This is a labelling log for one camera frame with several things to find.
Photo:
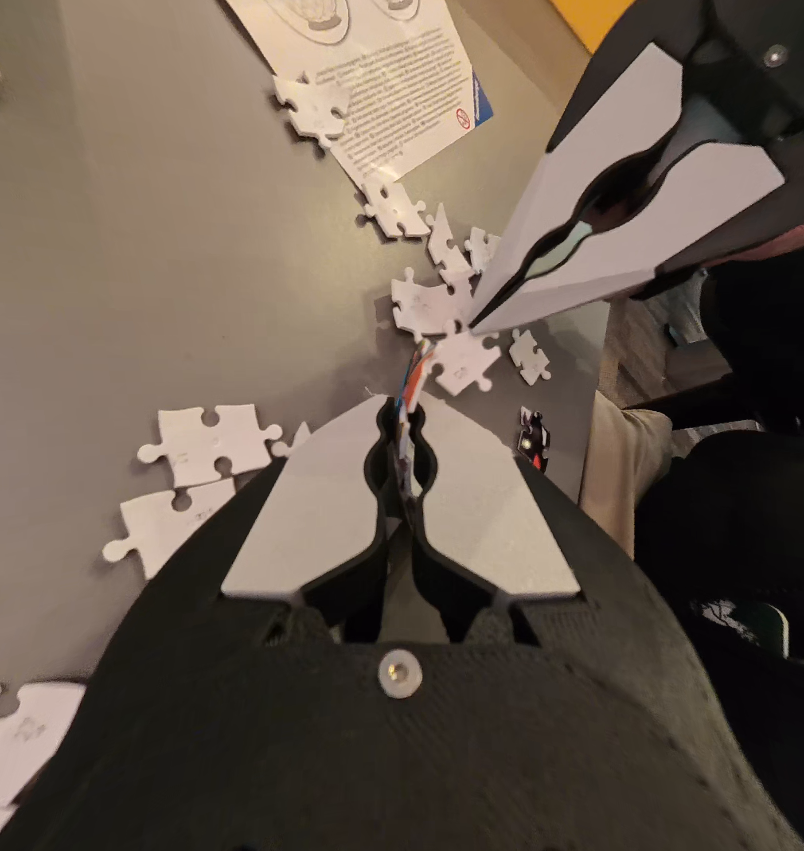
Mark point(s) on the scattered white puzzle pieces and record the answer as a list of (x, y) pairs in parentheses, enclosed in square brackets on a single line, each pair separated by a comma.
[(209, 445)]

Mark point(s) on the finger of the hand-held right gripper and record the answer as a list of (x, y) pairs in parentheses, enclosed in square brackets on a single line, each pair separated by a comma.
[(608, 113), (708, 193)]

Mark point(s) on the white jigsaw piece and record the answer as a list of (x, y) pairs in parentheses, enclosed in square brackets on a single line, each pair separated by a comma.
[(465, 362)]

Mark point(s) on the beige garment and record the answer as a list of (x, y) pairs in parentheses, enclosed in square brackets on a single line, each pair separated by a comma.
[(625, 465)]

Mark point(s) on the person's right hand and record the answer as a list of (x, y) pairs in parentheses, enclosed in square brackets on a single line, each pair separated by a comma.
[(794, 233)]

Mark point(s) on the black red jigsaw piece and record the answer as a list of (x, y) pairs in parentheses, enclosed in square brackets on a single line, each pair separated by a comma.
[(533, 442)]

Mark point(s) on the yellow board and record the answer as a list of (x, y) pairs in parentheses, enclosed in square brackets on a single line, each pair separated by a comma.
[(588, 23)]

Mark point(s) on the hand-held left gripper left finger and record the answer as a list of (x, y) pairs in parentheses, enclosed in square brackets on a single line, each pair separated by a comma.
[(309, 518)]

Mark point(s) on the white instruction leaflet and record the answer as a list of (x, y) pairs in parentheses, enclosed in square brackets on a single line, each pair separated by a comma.
[(402, 80)]

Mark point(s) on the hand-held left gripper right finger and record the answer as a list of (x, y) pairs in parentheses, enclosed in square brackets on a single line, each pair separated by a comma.
[(488, 518)]

